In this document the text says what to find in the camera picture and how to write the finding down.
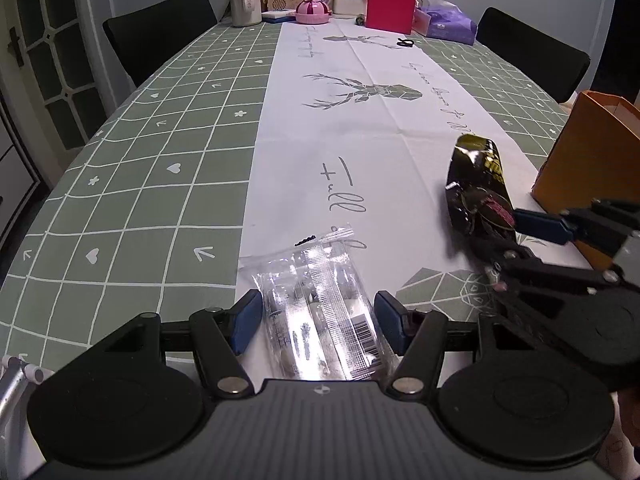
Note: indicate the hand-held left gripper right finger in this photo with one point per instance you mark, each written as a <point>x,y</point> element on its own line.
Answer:
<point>392,322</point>

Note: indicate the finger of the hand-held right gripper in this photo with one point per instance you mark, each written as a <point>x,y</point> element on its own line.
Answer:
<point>542,225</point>
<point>505,255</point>

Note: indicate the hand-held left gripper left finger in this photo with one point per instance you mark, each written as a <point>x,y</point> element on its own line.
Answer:
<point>247,320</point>

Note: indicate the clear white snack packet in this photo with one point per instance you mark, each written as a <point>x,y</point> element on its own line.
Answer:
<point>310,310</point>

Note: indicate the orange cardboard box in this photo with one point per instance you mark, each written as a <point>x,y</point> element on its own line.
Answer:
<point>580,160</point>

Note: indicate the glossy black snack packet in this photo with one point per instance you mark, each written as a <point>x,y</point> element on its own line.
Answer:
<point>475,180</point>

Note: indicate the black chair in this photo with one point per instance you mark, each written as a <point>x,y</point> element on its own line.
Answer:
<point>530,55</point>
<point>160,25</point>

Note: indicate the white deer print runner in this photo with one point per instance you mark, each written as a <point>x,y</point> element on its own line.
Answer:
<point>350,135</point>

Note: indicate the purple tissue pack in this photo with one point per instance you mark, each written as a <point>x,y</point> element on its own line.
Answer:
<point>450,22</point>

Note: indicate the pink gift box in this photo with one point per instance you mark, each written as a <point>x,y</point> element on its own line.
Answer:
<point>391,7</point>

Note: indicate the white cabinet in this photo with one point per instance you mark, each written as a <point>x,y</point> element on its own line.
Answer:
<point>15,160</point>

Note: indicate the flat blue case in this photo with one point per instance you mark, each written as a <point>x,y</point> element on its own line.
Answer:
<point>279,16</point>

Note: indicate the pink round container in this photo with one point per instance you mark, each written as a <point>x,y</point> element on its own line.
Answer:
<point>313,11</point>

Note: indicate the small beige radio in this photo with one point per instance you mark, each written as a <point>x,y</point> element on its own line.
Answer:
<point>284,2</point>

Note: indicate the glass pane door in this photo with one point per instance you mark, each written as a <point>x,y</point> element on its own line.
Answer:
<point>55,35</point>

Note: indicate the grey metal frame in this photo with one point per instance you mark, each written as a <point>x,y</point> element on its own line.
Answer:
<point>15,390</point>

